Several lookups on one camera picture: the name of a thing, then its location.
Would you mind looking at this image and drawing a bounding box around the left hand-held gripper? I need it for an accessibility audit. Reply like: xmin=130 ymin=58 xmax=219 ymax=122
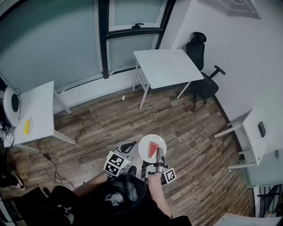
xmin=103 ymin=140 xmax=138 ymax=177

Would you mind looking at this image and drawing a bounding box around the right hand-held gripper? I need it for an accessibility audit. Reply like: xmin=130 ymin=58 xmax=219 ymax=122
xmin=141 ymin=147 xmax=178 ymax=185

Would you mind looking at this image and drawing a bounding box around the red watermelon slice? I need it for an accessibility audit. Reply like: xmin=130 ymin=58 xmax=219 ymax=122
xmin=147 ymin=141 xmax=160 ymax=159

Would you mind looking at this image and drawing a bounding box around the round white plate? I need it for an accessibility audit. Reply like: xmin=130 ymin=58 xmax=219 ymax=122
xmin=138 ymin=134 xmax=167 ymax=164

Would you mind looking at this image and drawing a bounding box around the person's left forearm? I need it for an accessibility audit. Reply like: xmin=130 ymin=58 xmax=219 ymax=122
xmin=72 ymin=170 xmax=111 ymax=197

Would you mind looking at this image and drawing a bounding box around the person's right forearm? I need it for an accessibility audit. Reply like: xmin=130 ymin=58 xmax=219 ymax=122
xmin=147 ymin=173 xmax=173 ymax=219

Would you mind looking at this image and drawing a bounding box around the white square table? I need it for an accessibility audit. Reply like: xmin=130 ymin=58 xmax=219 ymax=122
xmin=132 ymin=49 xmax=205 ymax=110

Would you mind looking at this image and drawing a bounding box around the person's black shirt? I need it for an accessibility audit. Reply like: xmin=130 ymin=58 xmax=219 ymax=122
xmin=13 ymin=173 xmax=192 ymax=226

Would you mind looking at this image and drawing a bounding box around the white side table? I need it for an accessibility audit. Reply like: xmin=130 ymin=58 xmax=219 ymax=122
xmin=212 ymin=212 xmax=283 ymax=226
xmin=3 ymin=80 xmax=77 ymax=153
xmin=213 ymin=85 xmax=283 ymax=171

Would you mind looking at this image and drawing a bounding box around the small black box device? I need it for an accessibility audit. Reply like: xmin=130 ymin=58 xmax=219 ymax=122
xmin=257 ymin=121 xmax=266 ymax=138

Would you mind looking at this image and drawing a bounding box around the black-framed window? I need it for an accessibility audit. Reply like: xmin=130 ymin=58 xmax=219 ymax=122
xmin=95 ymin=0 xmax=177 ymax=79

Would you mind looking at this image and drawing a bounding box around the black office chair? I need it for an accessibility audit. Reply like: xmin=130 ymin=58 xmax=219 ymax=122
xmin=185 ymin=31 xmax=226 ymax=112

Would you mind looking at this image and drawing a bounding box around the white round device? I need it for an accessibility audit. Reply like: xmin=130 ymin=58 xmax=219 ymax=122
xmin=3 ymin=86 xmax=22 ymax=128

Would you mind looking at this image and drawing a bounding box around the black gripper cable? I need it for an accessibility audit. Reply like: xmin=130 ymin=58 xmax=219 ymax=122
xmin=115 ymin=175 xmax=149 ymax=218

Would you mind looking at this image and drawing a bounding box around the black floor cable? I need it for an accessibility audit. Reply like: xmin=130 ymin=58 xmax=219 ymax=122
xmin=0 ymin=127 xmax=76 ymax=191

